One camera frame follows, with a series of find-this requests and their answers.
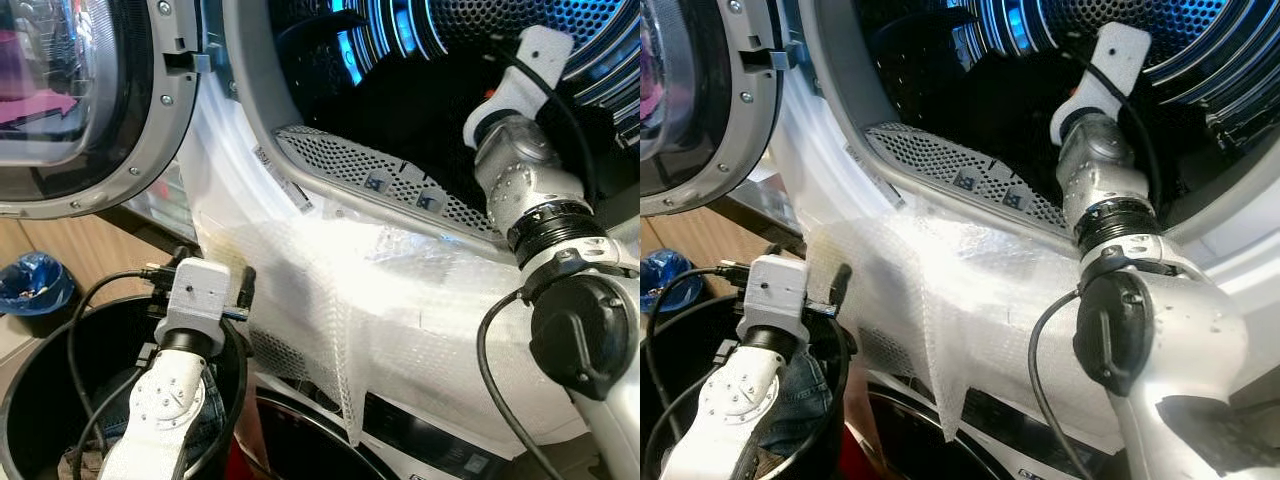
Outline grey perforated lint filter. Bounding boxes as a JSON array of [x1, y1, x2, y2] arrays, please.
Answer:
[[862, 122, 1076, 236], [272, 125, 506, 246]]

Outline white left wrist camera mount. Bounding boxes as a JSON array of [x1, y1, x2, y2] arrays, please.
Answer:
[[155, 258, 236, 346], [738, 255, 811, 346]]

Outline black clothes pile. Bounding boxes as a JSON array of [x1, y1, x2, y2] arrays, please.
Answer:
[[900, 60, 1081, 201], [300, 60, 521, 216]]

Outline dark round washer door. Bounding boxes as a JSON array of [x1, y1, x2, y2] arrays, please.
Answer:
[[865, 380, 1011, 480], [250, 385, 401, 480]]

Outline wooden cabinet with black top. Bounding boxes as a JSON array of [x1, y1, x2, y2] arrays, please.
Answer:
[[0, 205, 201, 301], [640, 195, 801, 271]]

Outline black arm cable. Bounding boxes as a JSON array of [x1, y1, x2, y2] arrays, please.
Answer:
[[645, 262, 751, 471], [1027, 38, 1163, 480], [65, 262, 201, 480], [475, 35, 640, 480]]

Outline white barcode label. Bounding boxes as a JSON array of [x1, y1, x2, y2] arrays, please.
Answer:
[[845, 143, 906, 206], [252, 145, 313, 213]]

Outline red plastic stool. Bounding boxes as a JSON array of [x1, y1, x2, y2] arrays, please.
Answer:
[[835, 430, 881, 480], [225, 435, 263, 480]]

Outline blue denim jeans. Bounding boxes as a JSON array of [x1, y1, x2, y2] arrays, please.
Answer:
[[760, 345, 836, 456], [100, 365, 226, 471]]

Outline beige knitted cloth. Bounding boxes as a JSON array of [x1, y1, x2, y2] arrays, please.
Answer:
[[55, 440, 121, 480], [740, 445, 791, 480]]

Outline white washing machine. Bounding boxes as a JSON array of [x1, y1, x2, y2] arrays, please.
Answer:
[[860, 370, 1131, 480], [245, 375, 601, 480]]

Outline black bin with blue bag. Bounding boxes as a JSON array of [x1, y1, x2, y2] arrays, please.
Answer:
[[0, 252, 79, 336], [640, 248, 706, 316]]

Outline round grey dryer door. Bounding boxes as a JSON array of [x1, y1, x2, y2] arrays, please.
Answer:
[[640, 0, 784, 216], [0, 0, 206, 219]]

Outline black round laundry bucket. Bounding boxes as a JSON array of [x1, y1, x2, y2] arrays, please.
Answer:
[[640, 290, 856, 480], [0, 290, 251, 480]]

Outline white front-load dryer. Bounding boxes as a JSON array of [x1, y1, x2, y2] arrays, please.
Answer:
[[175, 0, 640, 471], [765, 0, 1280, 461]]

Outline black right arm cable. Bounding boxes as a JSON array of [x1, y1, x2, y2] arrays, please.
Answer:
[[1027, 38, 1163, 480], [475, 35, 640, 480]]

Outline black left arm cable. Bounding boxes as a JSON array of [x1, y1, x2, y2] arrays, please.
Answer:
[[65, 262, 201, 480], [645, 262, 751, 471]]

